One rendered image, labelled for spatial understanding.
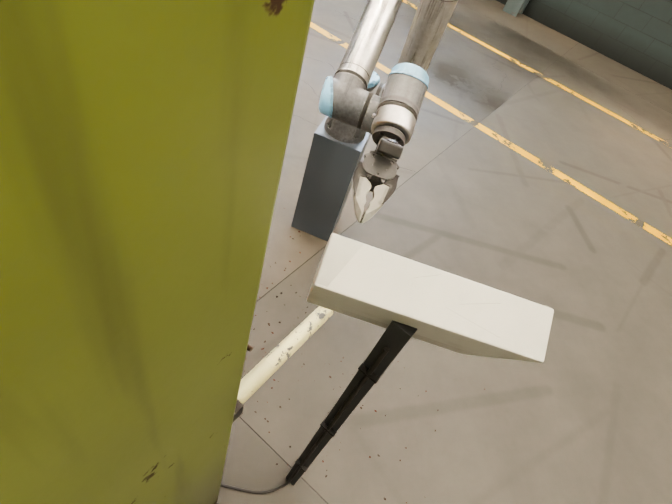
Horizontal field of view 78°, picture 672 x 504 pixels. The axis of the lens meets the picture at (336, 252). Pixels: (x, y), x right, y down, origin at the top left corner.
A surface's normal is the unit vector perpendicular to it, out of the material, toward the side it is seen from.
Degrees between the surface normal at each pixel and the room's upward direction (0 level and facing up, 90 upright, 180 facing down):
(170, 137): 90
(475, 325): 30
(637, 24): 90
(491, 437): 0
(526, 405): 0
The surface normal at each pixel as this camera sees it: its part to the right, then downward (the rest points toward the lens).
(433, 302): 0.11, -0.20
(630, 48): -0.59, 0.50
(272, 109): 0.76, 0.59
